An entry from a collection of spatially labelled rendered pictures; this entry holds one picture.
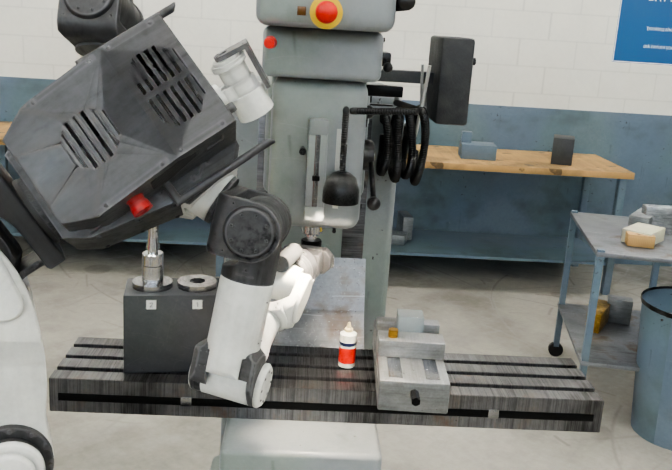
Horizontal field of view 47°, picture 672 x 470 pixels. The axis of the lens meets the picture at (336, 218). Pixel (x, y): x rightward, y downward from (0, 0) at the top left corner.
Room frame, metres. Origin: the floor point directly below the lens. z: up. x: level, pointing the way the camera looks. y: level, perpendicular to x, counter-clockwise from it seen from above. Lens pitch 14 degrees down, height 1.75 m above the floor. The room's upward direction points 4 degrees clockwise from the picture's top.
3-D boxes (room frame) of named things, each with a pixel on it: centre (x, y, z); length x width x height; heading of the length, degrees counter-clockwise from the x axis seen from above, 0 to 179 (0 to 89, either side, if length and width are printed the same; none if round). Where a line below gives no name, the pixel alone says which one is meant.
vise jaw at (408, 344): (1.66, -0.19, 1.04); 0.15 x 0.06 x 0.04; 90
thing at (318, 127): (1.59, 0.05, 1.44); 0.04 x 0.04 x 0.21; 3
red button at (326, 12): (1.45, 0.04, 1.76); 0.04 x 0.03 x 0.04; 93
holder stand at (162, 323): (1.68, 0.36, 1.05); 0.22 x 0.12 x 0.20; 101
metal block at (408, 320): (1.71, -0.19, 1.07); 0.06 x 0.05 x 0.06; 90
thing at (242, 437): (1.70, 0.05, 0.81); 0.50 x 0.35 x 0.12; 3
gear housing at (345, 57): (1.74, 0.05, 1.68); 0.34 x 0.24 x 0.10; 3
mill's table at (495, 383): (1.70, -0.01, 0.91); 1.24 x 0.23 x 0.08; 93
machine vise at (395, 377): (1.68, -0.19, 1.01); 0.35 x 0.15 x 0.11; 0
